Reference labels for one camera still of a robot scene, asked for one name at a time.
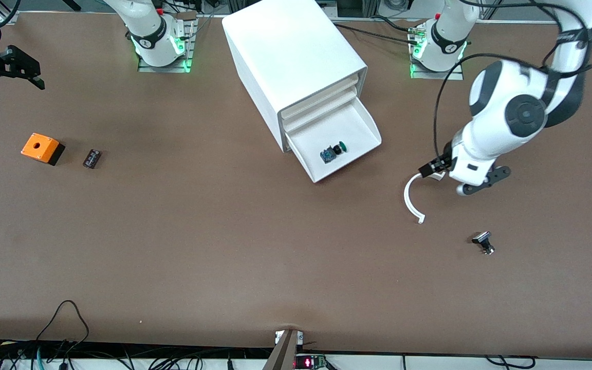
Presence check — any white lowest cabinet drawer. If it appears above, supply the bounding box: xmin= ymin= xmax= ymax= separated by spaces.
xmin=284 ymin=97 xmax=383 ymax=183

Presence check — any green push button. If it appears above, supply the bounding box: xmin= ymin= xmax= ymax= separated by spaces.
xmin=320 ymin=141 xmax=348 ymax=165

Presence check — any white highest cabinet drawer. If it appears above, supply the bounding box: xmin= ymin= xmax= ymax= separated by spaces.
xmin=279 ymin=73 xmax=361 ymax=121

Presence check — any white drawer cabinet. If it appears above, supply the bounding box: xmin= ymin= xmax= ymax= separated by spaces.
xmin=221 ymin=0 xmax=368 ymax=153

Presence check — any white curved plastic arc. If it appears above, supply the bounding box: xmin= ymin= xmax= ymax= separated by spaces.
xmin=404 ymin=172 xmax=447 ymax=225

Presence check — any small metal bolt lower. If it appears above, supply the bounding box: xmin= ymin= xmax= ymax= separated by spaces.
xmin=471 ymin=231 xmax=495 ymax=255

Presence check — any circuit board with red light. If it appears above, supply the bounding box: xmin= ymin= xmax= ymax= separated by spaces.
xmin=294 ymin=354 xmax=327 ymax=369

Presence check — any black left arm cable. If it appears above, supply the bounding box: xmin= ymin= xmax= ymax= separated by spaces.
xmin=432 ymin=0 xmax=592 ymax=160

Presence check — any orange button enclosure box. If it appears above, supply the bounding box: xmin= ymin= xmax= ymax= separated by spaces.
xmin=21 ymin=133 xmax=65 ymax=166

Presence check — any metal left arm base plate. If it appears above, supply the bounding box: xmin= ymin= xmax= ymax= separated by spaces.
xmin=410 ymin=26 xmax=465 ymax=81

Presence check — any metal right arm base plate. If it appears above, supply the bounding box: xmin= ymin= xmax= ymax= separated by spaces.
xmin=138 ymin=13 xmax=197 ymax=73

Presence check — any short black base cable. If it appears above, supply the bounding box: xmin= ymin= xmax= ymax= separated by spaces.
xmin=371 ymin=14 xmax=417 ymax=32

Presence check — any long black base cable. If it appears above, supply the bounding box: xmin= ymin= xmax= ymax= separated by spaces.
xmin=331 ymin=22 xmax=420 ymax=46

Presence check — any black floor cable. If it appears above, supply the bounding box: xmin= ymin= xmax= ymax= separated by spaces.
xmin=484 ymin=355 xmax=535 ymax=369

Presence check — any black looped cable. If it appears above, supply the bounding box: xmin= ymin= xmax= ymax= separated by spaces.
xmin=35 ymin=300 xmax=90 ymax=360

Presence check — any brown camera mount post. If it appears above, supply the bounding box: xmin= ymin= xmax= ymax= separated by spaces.
xmin=263 ymin=329 xmax=301 ymax=370

